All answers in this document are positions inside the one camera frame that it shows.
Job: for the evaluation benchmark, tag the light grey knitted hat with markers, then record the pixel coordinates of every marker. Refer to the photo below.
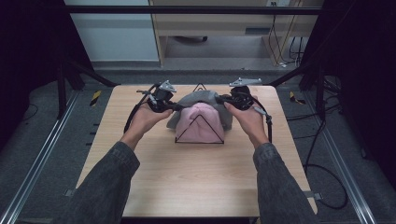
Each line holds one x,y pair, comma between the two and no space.
199,95

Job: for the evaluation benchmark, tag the yellow black floor tape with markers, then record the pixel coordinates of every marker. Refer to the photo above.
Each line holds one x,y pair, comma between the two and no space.
96,98
294,98

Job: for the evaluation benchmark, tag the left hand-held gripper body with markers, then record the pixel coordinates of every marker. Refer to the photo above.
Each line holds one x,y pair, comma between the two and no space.
160,96

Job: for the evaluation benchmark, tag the metal floor rail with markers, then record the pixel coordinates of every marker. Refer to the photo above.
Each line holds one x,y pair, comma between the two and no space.
37,168
345,177

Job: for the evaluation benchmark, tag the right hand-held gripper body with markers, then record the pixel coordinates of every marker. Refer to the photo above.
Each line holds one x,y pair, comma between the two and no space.
241,95

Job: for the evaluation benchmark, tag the person's left hand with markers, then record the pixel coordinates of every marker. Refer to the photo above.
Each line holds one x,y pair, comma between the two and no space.
143,123

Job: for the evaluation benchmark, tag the wooden desk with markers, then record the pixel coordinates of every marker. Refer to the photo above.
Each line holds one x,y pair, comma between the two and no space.
218,25

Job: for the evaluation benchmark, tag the white cabinet panel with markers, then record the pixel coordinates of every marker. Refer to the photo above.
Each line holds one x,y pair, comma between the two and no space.
115,37

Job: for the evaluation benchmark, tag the black metal stand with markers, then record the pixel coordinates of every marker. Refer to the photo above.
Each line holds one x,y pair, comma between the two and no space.
61,93
320,93

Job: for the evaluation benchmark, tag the person's right hand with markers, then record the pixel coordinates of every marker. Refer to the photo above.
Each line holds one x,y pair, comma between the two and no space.
249,123

